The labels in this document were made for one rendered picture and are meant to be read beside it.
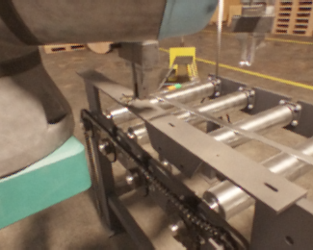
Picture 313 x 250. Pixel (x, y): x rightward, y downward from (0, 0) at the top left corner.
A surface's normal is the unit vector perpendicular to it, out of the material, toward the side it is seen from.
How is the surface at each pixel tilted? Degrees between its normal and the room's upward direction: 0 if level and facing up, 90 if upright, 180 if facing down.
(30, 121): 70
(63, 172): 90
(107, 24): 138
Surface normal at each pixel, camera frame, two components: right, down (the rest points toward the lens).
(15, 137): 0.65, -0.03
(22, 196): 0.57, 0.35
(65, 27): 0.08, 0.96
